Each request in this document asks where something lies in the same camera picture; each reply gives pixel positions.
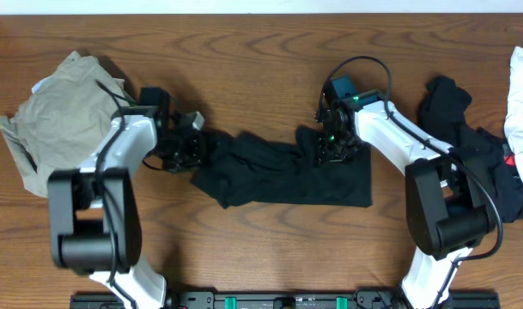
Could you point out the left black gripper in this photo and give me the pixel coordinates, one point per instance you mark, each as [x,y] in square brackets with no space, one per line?
[185,146]

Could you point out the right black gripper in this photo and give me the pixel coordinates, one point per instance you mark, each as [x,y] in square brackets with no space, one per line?
[325,156]

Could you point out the black shirt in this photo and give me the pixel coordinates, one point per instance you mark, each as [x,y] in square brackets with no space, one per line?
[246,168]

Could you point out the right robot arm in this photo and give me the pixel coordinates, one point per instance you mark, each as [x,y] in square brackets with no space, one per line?
[447,189]

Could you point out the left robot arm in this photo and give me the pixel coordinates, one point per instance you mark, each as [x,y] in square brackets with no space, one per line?
[94,222]

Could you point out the beige crumpled garment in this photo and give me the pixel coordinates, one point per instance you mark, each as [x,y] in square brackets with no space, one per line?
[62,122]

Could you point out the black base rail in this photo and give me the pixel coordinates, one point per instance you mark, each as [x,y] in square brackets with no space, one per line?
[361,299]

